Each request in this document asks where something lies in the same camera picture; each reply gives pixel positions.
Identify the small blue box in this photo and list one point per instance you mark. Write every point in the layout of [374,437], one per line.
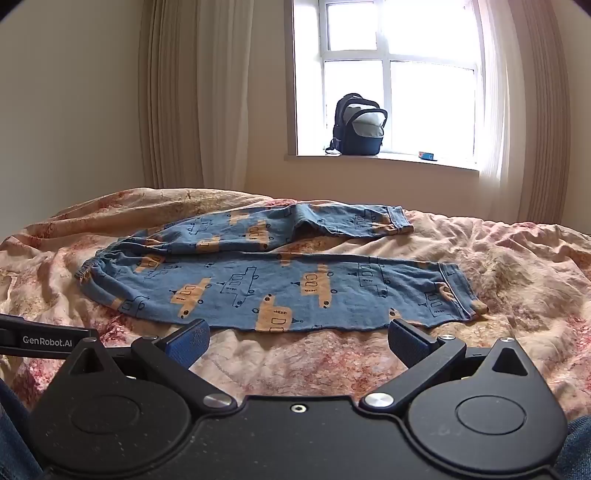
[427,156]

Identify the pink floral blanket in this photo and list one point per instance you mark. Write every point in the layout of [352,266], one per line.
[300,360]

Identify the white window sill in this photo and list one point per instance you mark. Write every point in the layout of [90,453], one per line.
[369,161]

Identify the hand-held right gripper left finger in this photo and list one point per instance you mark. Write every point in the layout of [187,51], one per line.
[191,341]

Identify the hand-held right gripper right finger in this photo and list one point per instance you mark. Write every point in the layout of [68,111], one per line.
[408,341]

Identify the beige curtain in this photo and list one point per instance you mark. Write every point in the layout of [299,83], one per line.
[545,115]
[171,92]

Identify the blue patterned pants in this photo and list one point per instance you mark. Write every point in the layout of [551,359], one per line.
[277,290]

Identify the navy backpack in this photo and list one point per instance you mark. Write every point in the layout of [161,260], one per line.
[360,134]

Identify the white framed window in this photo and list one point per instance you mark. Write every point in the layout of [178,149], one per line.
[415,92]

